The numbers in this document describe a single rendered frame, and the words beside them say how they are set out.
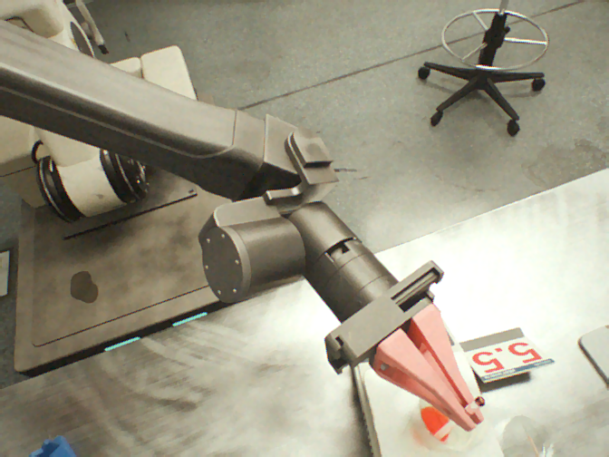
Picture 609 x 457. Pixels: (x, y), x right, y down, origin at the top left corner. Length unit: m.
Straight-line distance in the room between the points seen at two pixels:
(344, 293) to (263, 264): 0.07
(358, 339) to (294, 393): 0.31
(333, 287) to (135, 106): 0.20
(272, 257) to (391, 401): 0.25
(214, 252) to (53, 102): 0.15
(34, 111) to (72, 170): 0.75
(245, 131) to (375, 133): 1.55
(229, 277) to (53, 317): 1.00
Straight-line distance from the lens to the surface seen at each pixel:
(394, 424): 0.49
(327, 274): 0.33
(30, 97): 0.35
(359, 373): 0.53
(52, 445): 0.67
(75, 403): 0.69
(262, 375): 0.60
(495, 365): 0.59
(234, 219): 0.31
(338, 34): 2.47
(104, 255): 1.29
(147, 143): 0.34
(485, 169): 1.81
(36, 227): 1.48
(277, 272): 0.31
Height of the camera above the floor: 1.33
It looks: 57 degrees down
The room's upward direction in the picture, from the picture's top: 10 degrees counter-clockwise
